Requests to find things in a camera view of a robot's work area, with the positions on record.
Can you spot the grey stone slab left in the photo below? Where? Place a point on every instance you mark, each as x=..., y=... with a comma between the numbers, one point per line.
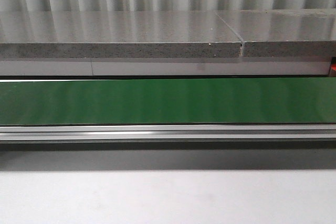
x=116, y=35

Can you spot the grey stone slab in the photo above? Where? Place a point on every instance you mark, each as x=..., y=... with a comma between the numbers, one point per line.
x=116, y=35
x=283, y=33

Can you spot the green conveyor belt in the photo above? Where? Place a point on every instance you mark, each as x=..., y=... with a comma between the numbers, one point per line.
x=169, y=101

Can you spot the grey stone slab right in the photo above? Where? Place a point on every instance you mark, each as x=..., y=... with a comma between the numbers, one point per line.
x=283, y=33

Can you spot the white panel under slab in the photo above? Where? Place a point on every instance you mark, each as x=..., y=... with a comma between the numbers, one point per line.
x=165, y=67

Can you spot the red object at right edge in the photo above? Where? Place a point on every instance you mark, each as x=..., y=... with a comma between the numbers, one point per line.
x=332, y=72

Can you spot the aluminium conveyor side rail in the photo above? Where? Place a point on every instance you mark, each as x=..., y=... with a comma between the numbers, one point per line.
x=197, y=133

